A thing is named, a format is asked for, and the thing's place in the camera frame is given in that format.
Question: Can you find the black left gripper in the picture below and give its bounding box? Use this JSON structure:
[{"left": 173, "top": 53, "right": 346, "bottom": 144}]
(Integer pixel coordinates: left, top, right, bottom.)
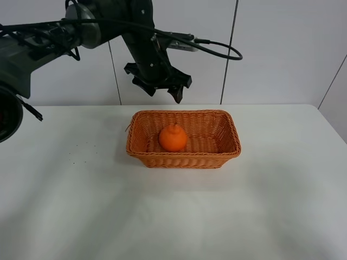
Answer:
[{"left": 122, "top": 1, "right": 192, "bottom": 103}]

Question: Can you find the orange with stem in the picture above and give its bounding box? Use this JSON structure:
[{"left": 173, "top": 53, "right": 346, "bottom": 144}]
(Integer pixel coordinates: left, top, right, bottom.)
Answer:
[{"left": 159, "top": 123, "right": 188, "bottom": 152}]

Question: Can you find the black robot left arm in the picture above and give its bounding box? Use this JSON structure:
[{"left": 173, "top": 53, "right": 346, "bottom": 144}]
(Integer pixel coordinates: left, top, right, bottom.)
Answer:
[{"left": 1, "top": 1, "right": 193, "bottom": 141}]

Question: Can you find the orange wicker basket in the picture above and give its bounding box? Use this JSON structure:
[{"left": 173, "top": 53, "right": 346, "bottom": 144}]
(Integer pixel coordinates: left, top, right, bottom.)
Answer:
[{"left": 126, "top": 109, "right": 241, "bottom": 169}]

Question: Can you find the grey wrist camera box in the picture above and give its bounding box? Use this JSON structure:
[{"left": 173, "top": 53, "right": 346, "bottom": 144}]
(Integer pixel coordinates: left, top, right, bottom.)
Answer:
[{"left": 168, "top": 33, "right": 198, "bottom": 52}]

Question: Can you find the black cable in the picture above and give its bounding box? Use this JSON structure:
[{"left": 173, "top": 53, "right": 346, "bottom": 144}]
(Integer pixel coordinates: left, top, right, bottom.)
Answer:
[{"left": 0, "top": 0, "right": 243, "bottom": 61}]

